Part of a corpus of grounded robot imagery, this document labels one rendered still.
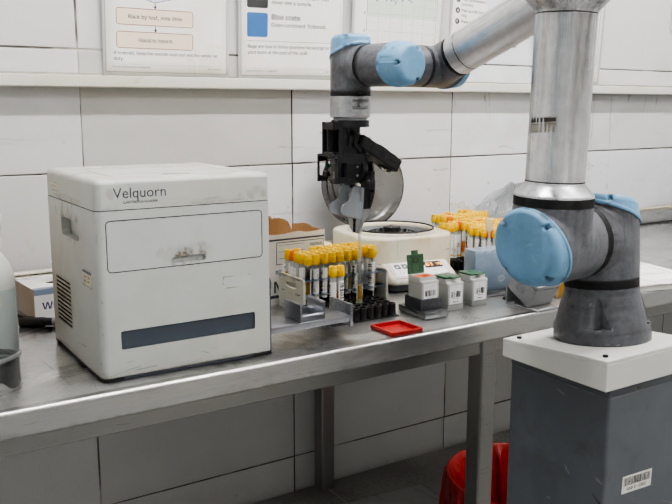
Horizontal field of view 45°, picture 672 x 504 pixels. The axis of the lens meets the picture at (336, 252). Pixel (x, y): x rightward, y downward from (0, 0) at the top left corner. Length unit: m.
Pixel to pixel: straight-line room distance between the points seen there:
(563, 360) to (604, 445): 0.14
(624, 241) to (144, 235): 0.72
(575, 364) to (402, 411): 1.21
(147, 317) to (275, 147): 0.88
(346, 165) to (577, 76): 0.49
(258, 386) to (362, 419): 1.05
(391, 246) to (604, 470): 0.74
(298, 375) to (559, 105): 0.58
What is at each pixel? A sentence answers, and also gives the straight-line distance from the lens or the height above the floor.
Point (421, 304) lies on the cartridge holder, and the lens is 1.58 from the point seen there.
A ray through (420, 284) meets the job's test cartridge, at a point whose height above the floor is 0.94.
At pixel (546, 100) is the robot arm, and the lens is 1.19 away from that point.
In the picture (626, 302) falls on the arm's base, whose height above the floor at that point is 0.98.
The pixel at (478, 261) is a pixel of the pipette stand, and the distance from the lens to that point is 1.76.
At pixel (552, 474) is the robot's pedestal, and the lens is 1.39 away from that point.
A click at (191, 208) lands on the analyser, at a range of 1.25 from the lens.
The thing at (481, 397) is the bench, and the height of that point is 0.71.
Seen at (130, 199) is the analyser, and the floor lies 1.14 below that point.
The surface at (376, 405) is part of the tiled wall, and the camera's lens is 2.36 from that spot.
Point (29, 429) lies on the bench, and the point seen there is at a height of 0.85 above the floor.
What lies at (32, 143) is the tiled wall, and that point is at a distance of 1.83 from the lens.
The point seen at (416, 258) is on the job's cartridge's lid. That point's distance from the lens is 1.62.
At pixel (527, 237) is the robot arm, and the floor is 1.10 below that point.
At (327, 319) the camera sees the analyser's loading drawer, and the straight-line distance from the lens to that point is 1.42.
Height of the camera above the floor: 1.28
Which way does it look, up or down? 10 degrees down
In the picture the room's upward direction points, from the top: straight up
